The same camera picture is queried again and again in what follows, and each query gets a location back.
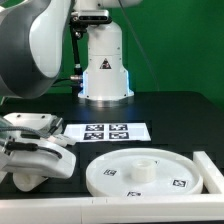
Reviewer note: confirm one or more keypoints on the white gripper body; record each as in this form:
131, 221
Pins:
25, 148

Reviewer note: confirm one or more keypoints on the white round table top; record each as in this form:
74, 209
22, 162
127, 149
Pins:
136, 172

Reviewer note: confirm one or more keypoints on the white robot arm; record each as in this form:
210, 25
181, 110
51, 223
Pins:
31, 41

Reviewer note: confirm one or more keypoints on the white cross-shaped table base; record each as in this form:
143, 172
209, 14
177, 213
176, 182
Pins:
61, 140

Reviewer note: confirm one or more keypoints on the white marker sheet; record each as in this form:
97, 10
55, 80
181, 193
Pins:
108, 132

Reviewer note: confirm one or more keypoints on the black camera on stand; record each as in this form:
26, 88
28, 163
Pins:
78, 24

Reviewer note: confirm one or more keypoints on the white front fence rail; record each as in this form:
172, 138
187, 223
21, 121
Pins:
109, 210

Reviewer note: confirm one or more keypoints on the white fence rail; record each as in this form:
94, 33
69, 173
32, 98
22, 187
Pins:
213, 179
109, 210

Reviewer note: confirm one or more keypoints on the white right fence rail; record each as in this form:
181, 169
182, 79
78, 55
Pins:
213, 179

